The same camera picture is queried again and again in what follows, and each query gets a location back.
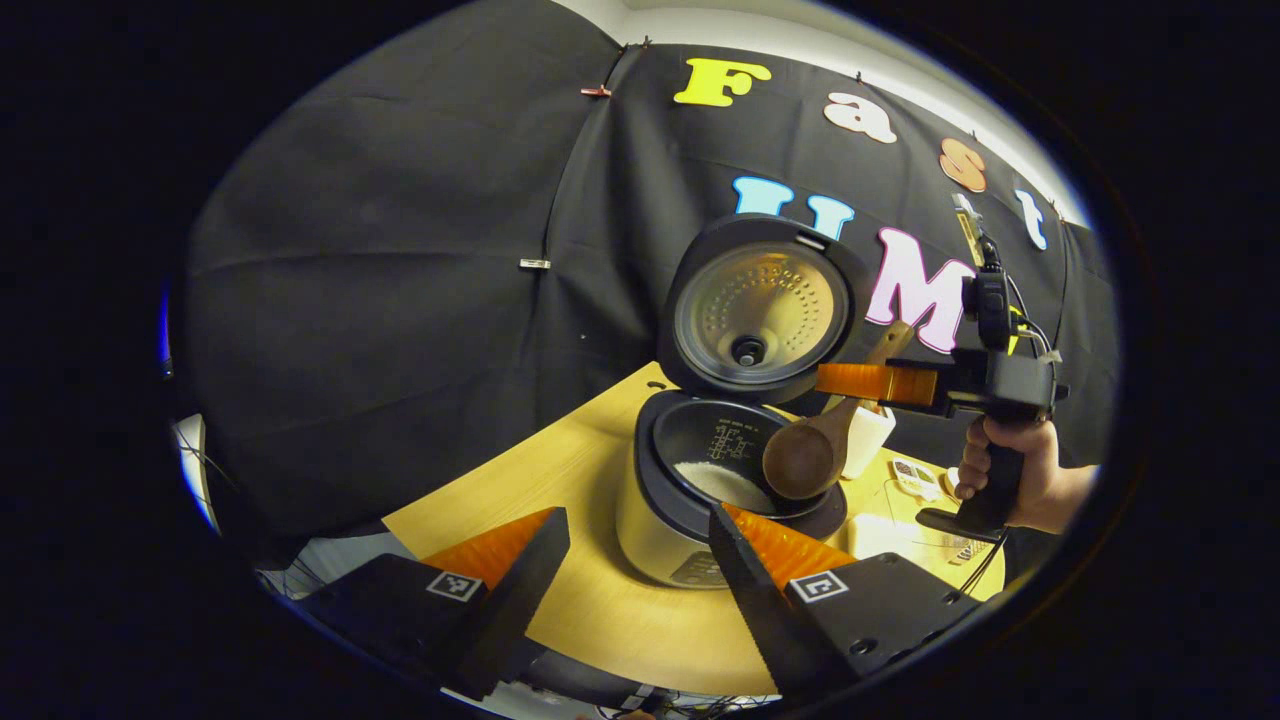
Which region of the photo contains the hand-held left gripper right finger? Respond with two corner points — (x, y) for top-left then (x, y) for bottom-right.
(708, 503), (986, 701)

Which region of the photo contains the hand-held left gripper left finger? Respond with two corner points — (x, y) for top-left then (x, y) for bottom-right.
(300, 507), (571, 701)

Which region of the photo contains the wooden spoon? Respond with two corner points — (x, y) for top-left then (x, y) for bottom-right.
(761, 320), (917, 502)

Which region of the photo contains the white rice portion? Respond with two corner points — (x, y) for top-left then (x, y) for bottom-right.
(674, 460), (777, 517)

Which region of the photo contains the dark lidded rice cooker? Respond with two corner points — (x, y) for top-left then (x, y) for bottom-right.
(614, 213), (873, 591)

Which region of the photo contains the clear plastic rice box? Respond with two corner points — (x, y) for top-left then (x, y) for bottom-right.
(846, 480), (989, 593)

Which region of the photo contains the white toaster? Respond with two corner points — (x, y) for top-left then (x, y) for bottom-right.
(839, 400), (899, 482)

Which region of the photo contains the white divided dish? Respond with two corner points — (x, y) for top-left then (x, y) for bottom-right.
(889, 456), (944, 504)

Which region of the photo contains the black backdrop cloth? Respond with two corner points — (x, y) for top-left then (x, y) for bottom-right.
(175, 0), (1121, 541)

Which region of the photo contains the bundle of black cables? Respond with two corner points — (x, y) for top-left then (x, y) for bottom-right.
(595, 688), (783, 720)

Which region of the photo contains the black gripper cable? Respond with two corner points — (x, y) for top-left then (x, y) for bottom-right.
(960, 535), (1009, 599)

